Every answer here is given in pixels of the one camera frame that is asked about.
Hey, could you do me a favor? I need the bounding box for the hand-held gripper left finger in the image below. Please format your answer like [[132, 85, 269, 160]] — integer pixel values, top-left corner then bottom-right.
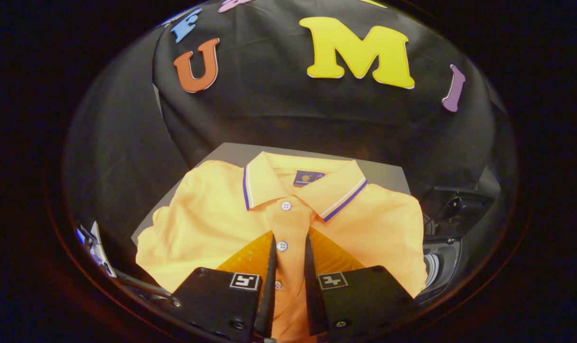
[[171, 232, 277, 341]]

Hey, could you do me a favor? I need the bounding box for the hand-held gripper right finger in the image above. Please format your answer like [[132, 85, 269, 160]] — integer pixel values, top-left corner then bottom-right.
[[304, 228, 420, 339]]

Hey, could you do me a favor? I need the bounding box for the orange polo shirt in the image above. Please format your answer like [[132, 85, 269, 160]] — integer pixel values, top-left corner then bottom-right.
[[135, 151, 428, 343]]

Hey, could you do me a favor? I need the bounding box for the dark grey washing machine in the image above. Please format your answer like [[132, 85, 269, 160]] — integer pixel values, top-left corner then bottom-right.
[[415, 235, 469, 304]]

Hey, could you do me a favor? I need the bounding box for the dark washing machine lid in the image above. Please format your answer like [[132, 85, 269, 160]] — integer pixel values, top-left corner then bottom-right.
[[419, 167, 501, 238]]

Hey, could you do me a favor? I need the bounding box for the grey cabinet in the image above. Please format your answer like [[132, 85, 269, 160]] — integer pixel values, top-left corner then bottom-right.
[[131, 142, 410, 246]]

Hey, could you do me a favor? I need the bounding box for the white and blue device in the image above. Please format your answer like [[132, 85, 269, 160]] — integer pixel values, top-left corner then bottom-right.
[[76, 221, 118, 278]]

